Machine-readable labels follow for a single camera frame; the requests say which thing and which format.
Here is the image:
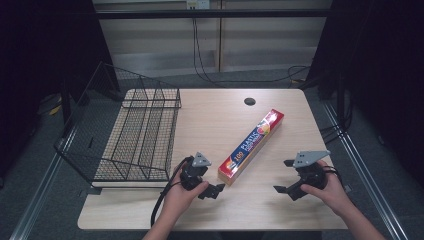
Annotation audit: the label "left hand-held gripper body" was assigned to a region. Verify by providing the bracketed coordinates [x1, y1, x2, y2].
[179, 151, 213, 192]

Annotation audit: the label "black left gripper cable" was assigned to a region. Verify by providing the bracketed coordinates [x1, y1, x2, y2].
[150, 155, 194, 228]

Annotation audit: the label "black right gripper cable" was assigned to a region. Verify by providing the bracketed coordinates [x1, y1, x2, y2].
[320, 164, 345, 188]

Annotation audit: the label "yellow black floor object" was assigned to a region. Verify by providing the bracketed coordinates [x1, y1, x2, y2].
[37, 92, 64, 117]

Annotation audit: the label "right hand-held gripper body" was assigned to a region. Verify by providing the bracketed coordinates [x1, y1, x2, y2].
[285, 150, 332, 202]

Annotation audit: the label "black wire mesh basket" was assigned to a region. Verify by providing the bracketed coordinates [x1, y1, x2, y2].
[54, 61, 183, 190]

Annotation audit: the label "black hanging wall cables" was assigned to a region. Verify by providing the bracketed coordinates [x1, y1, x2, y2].
[191, 17, 312, 88]

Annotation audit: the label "person's right hand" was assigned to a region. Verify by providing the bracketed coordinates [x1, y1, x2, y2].
[300, 159, 354, 218]

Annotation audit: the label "black floor cable bundle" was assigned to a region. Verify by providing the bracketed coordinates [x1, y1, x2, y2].
[319, 121, 353, 145]

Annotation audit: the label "dark curtain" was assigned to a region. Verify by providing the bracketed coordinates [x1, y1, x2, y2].
[0, 0, 121, 181]
[304, 0, 424, 188]

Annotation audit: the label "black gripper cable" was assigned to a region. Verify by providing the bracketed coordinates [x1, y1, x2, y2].
[150, 155, 194, 228]
[320, 164, 345, 188]

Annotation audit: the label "red blue plastic wrap box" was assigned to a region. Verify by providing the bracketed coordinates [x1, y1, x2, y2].
[217, 108, 286, 187]

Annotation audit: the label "black horizontal frame bar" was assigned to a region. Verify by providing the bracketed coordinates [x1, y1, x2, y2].
[95, 8, 334, 20]

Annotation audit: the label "metal floor rail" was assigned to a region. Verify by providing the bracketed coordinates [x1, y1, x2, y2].
[9, 126, 79, 240]
[322, 101, 409, 240]

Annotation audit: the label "person's left hand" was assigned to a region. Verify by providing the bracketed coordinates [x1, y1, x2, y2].
[161, 166, 210, 224]

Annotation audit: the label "white wall socket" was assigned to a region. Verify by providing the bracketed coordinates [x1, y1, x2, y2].
[185, 0, 211, 10]

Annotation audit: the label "black stand pole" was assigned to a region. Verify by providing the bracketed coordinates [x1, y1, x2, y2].
[59, 79, 74, 138]
[334, 66, 348, 134]

